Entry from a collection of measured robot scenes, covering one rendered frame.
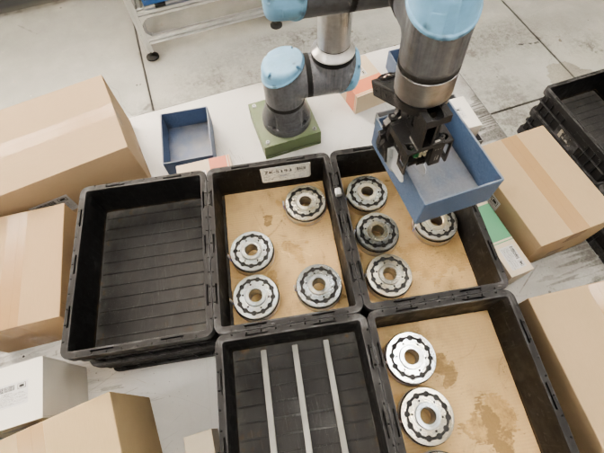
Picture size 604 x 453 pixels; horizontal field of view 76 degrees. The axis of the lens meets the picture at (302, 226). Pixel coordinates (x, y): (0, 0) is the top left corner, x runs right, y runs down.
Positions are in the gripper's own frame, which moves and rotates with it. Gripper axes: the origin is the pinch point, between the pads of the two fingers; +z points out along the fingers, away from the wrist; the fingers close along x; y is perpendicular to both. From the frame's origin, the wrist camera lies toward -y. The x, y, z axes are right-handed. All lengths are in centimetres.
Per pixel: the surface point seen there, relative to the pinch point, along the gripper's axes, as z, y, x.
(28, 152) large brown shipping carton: 16, -48, -80
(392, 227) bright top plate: 26.1, 1.0, 1.5
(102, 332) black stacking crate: 24, 3, -69
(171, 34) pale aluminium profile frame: 95, -193, -51
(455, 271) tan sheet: 29.7, 15.0, 11.5
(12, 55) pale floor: 101, -229, -156
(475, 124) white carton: 35, -25, 40
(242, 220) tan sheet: 26.5, -14.1, -32.5
